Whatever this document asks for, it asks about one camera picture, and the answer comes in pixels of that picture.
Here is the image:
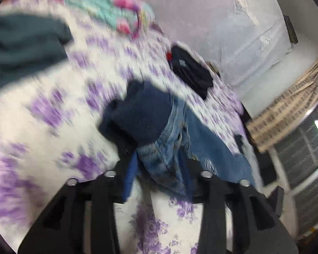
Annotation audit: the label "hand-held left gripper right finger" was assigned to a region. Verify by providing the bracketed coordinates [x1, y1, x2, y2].
[179, 151, 299, 254]

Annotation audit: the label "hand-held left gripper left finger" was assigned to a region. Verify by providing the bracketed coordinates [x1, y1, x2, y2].
[17, 152, 138, 254]

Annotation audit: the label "blue denim jeans pants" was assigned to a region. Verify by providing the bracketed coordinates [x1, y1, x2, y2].
[99, 80, 256, 197]

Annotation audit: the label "purple floral bedsheet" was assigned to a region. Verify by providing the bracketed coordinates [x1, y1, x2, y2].
[0, 0, 255, 254]

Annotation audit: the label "folded black garment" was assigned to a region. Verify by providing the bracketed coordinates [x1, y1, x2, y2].
[166, 45, 215, 100]

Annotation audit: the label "white grille panel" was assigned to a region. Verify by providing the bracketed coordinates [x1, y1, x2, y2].
[270, 110, 318, 240]

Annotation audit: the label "beige checked curtain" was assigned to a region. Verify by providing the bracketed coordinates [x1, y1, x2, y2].
[247, 46, 318, 153]

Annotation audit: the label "white lace cover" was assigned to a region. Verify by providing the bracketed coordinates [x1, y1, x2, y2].
[142, 0, 294, 96]

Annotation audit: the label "dark teal garment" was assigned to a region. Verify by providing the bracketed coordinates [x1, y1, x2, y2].
[0, 14, 74, 94]

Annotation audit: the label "folded teal pink floral blanket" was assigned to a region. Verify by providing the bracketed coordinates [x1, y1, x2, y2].
[52, 0, 155, 40]

